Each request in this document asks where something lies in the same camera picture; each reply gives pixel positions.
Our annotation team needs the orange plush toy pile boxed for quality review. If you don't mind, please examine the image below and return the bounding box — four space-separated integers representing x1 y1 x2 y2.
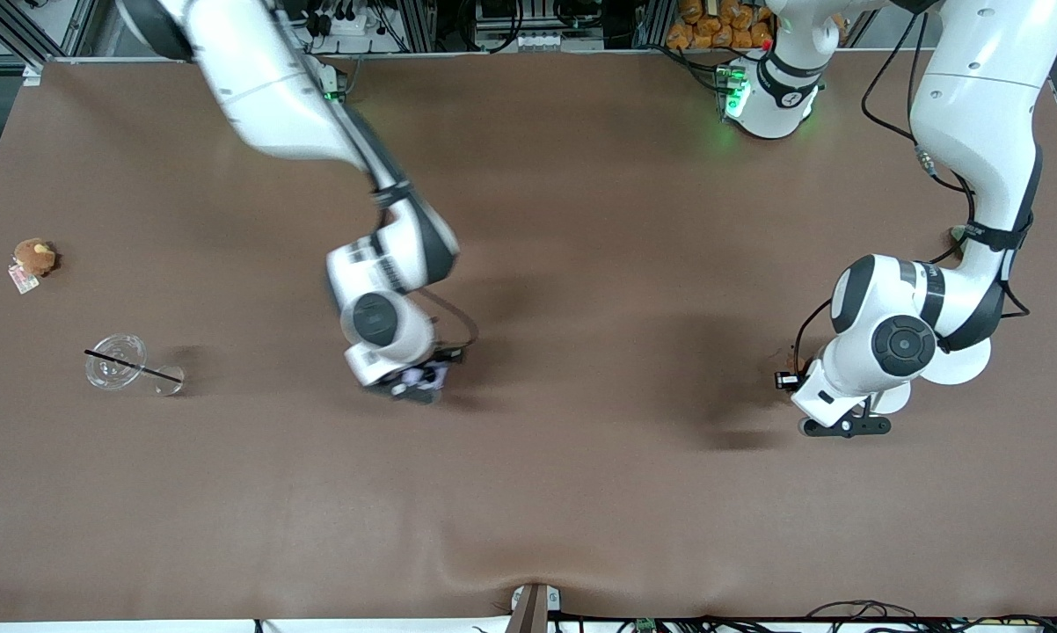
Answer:
667 0 777 50

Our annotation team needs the brown plush toy with tag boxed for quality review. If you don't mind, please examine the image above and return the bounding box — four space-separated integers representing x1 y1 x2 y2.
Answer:
8 238 58 295

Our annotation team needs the black drinking straw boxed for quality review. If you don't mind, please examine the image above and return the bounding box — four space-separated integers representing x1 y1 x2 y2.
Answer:
84 349 183 383

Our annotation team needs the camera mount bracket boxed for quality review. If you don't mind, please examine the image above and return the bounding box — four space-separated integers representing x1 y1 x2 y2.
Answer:
507 583 562 633

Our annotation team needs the black floor cable bundle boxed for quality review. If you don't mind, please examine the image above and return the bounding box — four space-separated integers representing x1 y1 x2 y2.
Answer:
801 600 1057 633

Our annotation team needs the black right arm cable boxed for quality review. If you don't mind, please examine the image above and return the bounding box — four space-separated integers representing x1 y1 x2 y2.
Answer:
419 288 480 354

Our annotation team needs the clear plastic cup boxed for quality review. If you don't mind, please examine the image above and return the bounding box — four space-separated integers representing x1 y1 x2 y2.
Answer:
85 333 186 397

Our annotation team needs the white round table lamp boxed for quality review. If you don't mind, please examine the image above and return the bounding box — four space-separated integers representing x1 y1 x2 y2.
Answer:
870 337 993 417

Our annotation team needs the purple flip phone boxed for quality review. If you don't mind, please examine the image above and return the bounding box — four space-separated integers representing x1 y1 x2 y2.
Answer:
391 360 451 395

